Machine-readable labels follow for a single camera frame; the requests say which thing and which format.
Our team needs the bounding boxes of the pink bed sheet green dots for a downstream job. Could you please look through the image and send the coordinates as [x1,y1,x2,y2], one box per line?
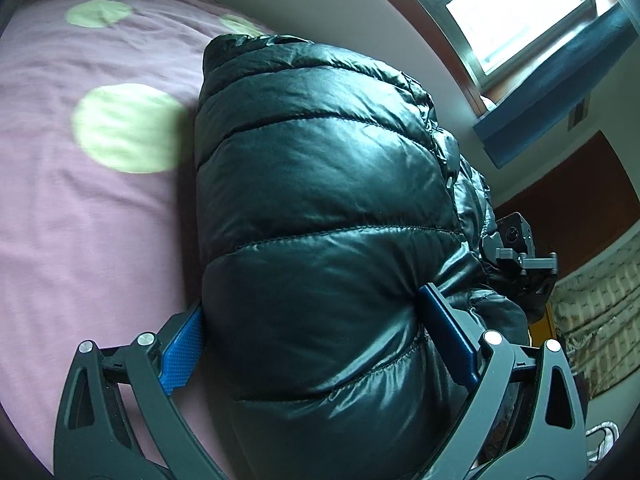
[0,0,281,466]

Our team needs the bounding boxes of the yellow furniture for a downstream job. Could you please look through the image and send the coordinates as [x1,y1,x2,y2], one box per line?
[529,305,557,347]

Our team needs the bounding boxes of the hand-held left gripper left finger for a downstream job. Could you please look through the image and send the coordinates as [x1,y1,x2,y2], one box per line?
[52,305,221,480]

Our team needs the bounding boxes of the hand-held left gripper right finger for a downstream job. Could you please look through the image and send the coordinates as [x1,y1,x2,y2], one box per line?
[419,282,587,480]

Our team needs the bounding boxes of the patterned beige cloth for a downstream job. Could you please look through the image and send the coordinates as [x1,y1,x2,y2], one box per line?
[552,255,640,398]

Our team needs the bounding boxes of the black puffer jacket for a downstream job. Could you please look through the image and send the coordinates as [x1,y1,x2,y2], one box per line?
[192,32,531,480]

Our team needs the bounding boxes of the window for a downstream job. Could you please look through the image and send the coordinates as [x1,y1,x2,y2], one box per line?
[395,0,621,101]

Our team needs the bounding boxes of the blue curtain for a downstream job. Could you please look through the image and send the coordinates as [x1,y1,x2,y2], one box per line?
[472,5,633,170]

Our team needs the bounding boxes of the wall vent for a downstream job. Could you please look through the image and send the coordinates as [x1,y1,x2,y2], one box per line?
[567,100,587,132]

